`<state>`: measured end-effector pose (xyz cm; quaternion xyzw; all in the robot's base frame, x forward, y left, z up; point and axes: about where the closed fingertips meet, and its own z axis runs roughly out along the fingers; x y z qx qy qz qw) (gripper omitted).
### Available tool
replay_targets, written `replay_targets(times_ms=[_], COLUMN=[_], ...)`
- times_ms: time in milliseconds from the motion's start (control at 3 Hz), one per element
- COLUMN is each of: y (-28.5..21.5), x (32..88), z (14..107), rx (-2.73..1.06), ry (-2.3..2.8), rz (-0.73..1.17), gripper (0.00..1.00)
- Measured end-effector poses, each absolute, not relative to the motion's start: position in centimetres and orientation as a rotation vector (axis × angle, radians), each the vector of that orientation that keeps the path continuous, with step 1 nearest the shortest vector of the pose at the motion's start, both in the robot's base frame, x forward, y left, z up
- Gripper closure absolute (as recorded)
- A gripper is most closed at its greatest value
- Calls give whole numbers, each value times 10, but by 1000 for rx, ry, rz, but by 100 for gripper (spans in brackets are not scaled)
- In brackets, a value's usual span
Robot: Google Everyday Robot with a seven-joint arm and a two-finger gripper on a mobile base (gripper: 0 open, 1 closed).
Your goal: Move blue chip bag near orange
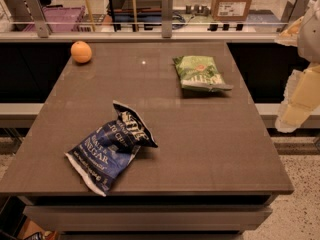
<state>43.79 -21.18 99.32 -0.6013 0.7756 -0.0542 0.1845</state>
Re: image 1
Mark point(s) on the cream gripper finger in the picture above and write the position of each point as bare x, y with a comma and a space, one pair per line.
301, 98
289, 37

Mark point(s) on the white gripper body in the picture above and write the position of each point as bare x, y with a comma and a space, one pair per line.
310, 39

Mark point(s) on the blue chip bag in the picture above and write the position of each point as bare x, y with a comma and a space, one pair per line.
106, 152

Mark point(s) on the green chip bag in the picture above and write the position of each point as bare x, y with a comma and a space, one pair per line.
200, 73

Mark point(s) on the cardboard box with label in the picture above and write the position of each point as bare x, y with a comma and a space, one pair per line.
230, 10

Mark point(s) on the orange fruit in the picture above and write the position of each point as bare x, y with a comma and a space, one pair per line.
81, 52

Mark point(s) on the yellow broom stick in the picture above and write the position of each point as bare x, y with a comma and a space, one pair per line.
87, 2

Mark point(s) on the purple plastic crate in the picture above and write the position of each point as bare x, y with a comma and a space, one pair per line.
62, 19

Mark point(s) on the grey table drawer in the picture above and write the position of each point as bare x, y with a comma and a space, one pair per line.
143, 218

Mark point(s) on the right metal rail post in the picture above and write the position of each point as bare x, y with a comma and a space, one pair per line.
293, 10

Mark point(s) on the metal rail post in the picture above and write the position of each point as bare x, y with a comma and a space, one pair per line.
40, 23
166, 18
293, 10

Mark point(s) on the middle metal rail post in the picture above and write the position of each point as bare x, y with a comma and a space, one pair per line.
166, 18

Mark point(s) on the left metal rail post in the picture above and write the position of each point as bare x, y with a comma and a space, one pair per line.
40, 23

